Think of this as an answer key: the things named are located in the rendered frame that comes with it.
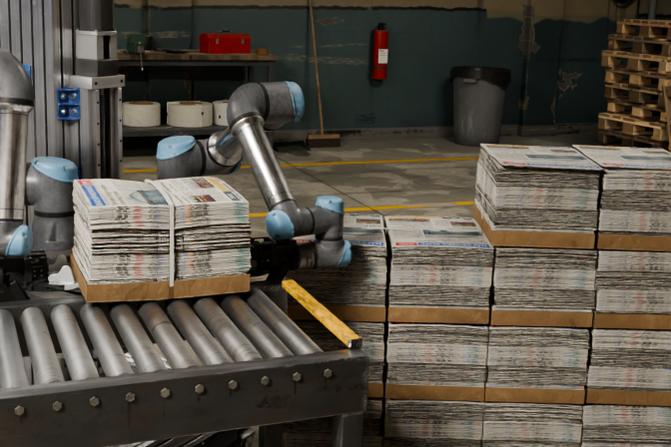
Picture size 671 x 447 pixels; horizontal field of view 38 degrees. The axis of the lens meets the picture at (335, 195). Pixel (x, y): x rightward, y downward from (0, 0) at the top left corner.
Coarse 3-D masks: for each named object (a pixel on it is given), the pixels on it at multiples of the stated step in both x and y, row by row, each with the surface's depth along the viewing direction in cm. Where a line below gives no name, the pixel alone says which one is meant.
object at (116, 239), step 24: (96, 192) 230; (120, 192) 232; (144, 192) 236; (96, 216) 217; (120, 216) 219; (144, 216) 221; (96, 240) 219; (120, 240) 221; (144, 240) 223; (96, 264) 221; (120, 264) 223; (144, 264) 225
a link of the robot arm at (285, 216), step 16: (240, 96) 269; (256, 96) 270; (240, 112) 266; (256, 112) 268; (240, 128) 266; (256, 128) 265; (256, 144) 263; (256, 160) 261; (272, 160) 261; (256, 176) 261; (272, 176) 259; (272, 192) 257; (288, 192) 258; (272, 208) 256; (288, 208) 255; (304, 208) 258; (272, 224) 253; (288, 224) 252; (304, 224) 255
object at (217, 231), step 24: (192, 192) 237; (216, 192) 237; (192, 216) 226; (216, 216) 228; (240, 216) 230; (192, 240) 227; (216, 240) 229; (240, 240) 231; (192, 264) 229; (216, 264) 231; (240, 264) 234
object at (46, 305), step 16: (272, 288) 243; (0, 304) 222; (16, 304) 223; (32, 304) 223; (48, 304) 223; (80, 304) 226; (160, 304) 233; (16, 320) 221; (48, 320) 224; (80, 320) 227; (112, 320) 230
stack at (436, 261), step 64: (384, 256) 274; (448, 256) 274; (512, 256) 275; (576, 256) 275; (640, 256) 275; (384, 384) 288; (448, 384) 282; (512, 384) 282; (576, 384) 282; (640, 384) 282
